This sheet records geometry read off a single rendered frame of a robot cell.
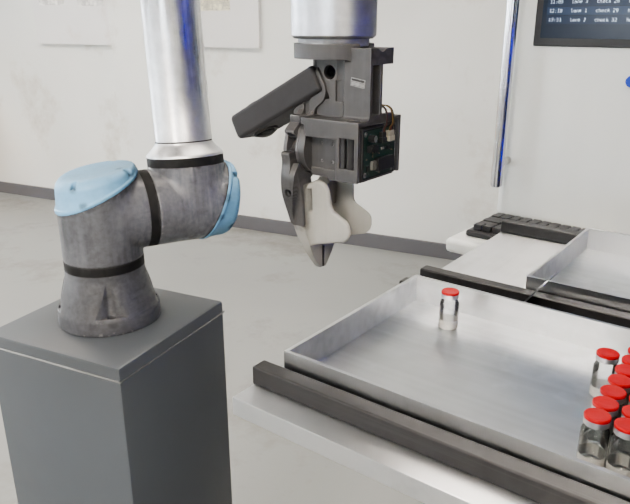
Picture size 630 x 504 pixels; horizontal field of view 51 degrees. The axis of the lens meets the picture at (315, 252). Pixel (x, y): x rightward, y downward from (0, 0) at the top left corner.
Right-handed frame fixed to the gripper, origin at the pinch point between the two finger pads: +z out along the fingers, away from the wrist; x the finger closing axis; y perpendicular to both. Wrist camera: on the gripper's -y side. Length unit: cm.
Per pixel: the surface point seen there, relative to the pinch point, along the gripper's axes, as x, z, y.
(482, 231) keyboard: 72, 18, -12
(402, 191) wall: 258, 65, -136
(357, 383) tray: -5.5, 9.2, 9.0
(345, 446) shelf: -10.4, 12.2, 11.1
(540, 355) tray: 15.1, 11.9, 18.8
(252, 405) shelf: -10.4, 12.2, 0.6
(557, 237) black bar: 55, 11, 8
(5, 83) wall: 199, 20, -422
